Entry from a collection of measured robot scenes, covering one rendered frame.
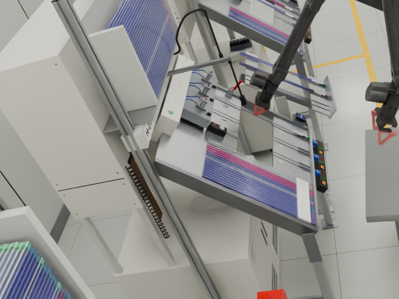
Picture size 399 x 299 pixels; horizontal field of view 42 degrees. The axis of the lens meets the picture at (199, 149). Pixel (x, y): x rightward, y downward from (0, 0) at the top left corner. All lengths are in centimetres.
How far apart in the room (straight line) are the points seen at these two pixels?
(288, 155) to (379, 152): 46
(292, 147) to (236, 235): 49
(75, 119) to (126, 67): 26
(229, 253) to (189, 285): 27
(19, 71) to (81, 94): 22
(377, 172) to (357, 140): 118
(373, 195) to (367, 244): 66
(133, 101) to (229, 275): 92
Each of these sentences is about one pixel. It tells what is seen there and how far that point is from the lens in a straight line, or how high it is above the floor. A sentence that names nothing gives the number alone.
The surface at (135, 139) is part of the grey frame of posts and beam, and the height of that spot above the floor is 136.
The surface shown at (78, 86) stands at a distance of 187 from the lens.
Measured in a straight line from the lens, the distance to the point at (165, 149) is 205.
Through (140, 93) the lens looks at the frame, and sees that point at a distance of 193.
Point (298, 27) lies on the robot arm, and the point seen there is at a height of 132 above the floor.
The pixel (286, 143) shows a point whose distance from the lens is 249.
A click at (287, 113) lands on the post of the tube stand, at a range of 288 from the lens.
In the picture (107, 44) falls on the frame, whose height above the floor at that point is 166.
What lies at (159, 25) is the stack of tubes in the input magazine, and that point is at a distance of 222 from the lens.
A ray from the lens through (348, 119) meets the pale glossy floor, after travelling 391.
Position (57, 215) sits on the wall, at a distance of 402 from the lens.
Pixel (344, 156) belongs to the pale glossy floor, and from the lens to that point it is 360.
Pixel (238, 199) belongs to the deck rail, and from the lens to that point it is 205.
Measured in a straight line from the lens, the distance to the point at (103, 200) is 217.
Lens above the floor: 230
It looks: 34 degrees down
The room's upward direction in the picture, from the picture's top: 23 degrees counter-clockwise
